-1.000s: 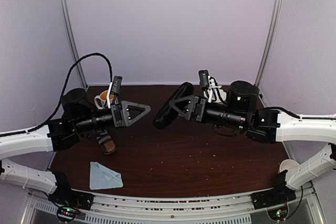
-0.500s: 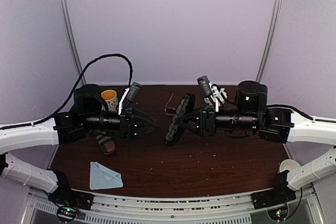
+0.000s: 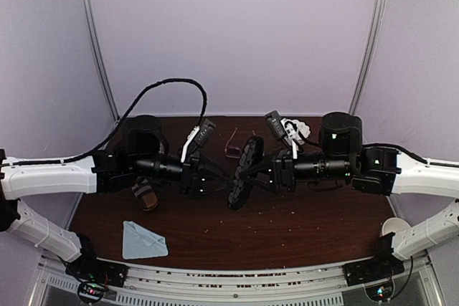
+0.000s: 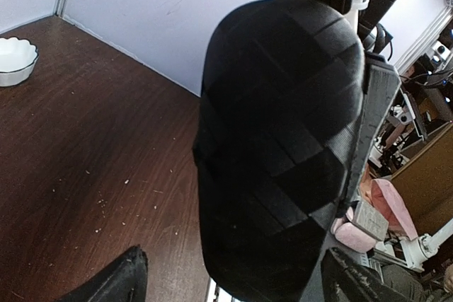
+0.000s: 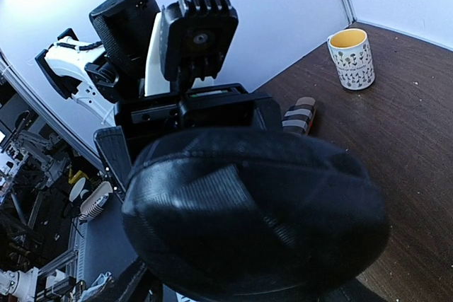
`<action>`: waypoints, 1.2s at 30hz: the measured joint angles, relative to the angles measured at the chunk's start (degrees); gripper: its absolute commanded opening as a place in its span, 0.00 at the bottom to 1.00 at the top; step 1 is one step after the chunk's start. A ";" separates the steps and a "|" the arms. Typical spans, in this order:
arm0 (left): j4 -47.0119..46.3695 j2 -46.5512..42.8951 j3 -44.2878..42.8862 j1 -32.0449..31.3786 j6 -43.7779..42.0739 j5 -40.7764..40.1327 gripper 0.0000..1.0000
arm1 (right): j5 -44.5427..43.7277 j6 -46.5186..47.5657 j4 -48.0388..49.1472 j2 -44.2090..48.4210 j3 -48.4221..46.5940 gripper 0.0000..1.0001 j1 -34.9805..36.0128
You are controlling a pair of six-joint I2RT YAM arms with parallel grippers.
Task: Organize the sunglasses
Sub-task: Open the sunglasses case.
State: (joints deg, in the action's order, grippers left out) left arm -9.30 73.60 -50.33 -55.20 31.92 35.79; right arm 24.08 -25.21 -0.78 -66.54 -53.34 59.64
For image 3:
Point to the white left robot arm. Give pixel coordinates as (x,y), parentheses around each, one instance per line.
(137,150)

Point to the front aluminium rail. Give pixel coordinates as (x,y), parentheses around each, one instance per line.
(316,285)

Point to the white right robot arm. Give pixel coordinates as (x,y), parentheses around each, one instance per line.
(376,168)

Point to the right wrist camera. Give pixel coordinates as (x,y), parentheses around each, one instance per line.
(273,120)

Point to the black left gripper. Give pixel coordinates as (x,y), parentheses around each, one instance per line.
(187,184)

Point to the brown plaid glasses case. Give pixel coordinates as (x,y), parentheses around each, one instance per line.
(144,194)

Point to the left aluminium frame post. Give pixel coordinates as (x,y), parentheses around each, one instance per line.
(98,59)

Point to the pink frame sunglasses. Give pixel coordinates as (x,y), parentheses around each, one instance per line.
(230,150)

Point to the white fluted ceramic bowl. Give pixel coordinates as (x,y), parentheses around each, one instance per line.
(296,130)

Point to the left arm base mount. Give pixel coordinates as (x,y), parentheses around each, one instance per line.
(93,286)

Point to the black quilted glasses case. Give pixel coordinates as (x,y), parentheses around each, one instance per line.
(251,155)

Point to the right aluminium frame post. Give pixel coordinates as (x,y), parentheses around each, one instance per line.
(371,42)

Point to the white paper cup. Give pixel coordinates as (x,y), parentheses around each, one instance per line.
(394,225)

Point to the aluminium frame post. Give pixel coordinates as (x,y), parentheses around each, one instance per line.
(371,42)
(98,59)

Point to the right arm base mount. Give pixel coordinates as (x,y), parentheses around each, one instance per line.
(376,276)

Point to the light blue cloth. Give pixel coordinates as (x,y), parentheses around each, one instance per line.
(140,243)

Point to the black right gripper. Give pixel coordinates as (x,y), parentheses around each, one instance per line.
(282,168)

